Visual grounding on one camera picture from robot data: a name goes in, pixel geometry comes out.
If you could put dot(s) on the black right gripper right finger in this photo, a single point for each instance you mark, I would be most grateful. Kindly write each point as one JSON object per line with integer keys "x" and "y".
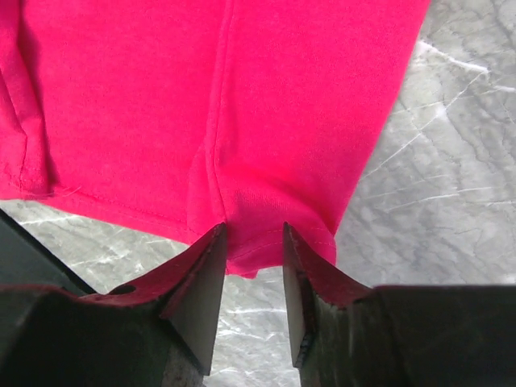
{"x": 343, "y": 333}

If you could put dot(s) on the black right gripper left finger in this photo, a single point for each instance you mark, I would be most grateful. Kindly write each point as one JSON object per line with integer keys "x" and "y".
{"x": 156, "y": 330}

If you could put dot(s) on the magenta t shirt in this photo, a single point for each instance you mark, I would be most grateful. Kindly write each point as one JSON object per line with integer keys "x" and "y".
{"x": 170, "y": 117}

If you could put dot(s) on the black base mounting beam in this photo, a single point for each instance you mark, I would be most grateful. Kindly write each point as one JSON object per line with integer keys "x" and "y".
{"x": 25, "y": 261}

